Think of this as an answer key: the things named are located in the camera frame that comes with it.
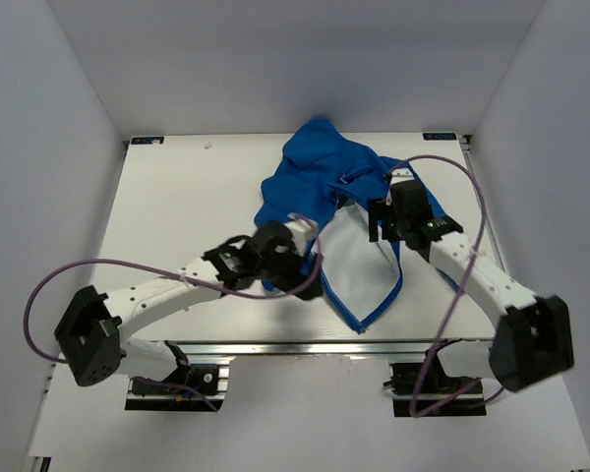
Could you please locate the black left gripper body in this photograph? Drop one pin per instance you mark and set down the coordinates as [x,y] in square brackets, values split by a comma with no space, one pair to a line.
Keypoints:
[285,272]

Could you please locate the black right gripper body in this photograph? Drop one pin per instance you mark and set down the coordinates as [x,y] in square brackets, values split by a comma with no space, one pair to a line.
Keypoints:
[397,225]

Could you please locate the blue zip-up jacket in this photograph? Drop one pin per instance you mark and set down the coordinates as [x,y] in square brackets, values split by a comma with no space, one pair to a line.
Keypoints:
[330,179]

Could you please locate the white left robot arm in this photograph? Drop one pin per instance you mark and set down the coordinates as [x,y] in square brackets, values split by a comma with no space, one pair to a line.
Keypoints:
[98,331]

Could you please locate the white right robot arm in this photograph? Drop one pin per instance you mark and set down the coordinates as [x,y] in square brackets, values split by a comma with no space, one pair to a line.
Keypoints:
[532,340]

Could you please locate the blue right corner label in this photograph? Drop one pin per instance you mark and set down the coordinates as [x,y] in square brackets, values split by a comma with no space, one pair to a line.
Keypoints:
[439,136]

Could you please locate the blue corner label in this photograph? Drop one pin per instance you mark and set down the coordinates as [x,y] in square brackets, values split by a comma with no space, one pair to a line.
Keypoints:
[439,136]
[147,141]

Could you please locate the blue left corner label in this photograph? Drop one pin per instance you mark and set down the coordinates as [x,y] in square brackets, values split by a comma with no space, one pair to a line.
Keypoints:
[147,141]

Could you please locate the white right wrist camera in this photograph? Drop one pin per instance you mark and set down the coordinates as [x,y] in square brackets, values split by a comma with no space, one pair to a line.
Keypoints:
[399,175]

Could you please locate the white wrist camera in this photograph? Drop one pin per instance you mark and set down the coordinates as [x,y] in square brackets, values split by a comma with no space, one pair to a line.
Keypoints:
[303,234]
[399,175]

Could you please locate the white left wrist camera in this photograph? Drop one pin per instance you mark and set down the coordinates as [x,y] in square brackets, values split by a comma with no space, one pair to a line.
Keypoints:
[303,234]

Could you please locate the aluminium table front rail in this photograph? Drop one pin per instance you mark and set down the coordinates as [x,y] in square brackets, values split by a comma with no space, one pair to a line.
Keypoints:
[384,348]

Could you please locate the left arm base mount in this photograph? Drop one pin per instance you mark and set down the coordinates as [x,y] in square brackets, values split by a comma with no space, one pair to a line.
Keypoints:
[201,388]

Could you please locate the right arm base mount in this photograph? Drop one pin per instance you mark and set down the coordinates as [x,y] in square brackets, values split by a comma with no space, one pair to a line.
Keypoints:
[436,387]

